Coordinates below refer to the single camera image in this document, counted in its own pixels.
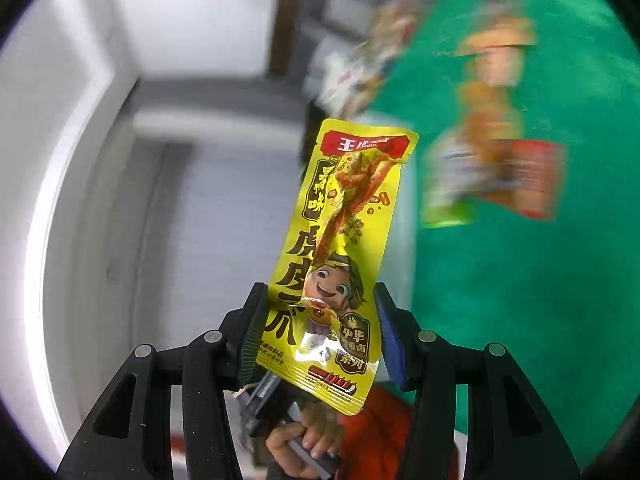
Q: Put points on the orange clothing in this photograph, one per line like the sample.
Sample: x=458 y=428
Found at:
x=380 y=435

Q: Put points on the red and cream snack packet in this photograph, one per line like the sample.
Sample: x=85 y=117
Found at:
x=532 y=180

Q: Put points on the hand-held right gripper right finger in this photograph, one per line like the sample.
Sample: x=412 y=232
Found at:
x=392 y=345

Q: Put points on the white tissue pack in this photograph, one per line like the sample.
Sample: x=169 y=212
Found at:
x=345 y=85

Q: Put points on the person's left hand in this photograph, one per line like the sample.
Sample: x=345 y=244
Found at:
x=325 y=425

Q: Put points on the green snack packet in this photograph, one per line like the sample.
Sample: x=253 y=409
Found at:
x=447 y=212

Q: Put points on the yellow cartoon snack packet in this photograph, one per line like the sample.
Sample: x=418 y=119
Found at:
x=340 y=240

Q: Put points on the silver snack packet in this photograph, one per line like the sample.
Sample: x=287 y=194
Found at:
x=462 y=170

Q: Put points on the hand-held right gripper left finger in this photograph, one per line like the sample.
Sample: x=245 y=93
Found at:
x=252 y=340

